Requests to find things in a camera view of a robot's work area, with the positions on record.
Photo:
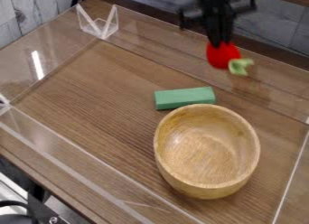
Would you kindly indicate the clear acrylic tray enclosure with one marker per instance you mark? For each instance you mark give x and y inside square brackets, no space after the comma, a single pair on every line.
[78,124]

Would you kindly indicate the red plush fruit green stem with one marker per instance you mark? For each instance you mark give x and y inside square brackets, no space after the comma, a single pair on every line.
[226,57]

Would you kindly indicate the green rectangular block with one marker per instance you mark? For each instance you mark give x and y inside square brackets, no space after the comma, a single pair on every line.
[175,98]

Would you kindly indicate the wooden bowl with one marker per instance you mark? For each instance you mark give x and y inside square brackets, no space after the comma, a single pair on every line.
[207,151]

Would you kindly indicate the clear acrylic corner bracket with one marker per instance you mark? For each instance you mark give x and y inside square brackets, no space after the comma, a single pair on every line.
[100,28]

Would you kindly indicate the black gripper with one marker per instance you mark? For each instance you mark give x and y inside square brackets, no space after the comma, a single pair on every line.
[196,10]

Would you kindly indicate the black equipment under table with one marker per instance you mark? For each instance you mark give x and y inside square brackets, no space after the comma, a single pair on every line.
[28,212]

